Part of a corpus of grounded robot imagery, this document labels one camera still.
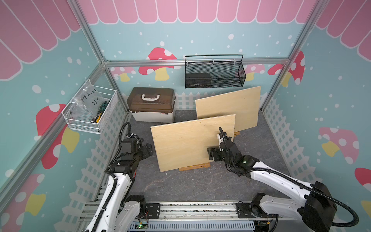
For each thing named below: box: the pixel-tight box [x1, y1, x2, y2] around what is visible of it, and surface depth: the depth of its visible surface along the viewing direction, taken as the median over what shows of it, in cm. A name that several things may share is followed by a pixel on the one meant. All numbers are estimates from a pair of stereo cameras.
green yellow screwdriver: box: [90, 99, 112, 124], surface depth 74 cm
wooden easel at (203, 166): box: [178, 161, 212, 172], surface depth 86 cm
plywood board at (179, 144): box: [150, 114, 236, 173], surface depth 77 cm
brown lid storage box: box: [126, 87, 176, 123], surface depth 104 cm
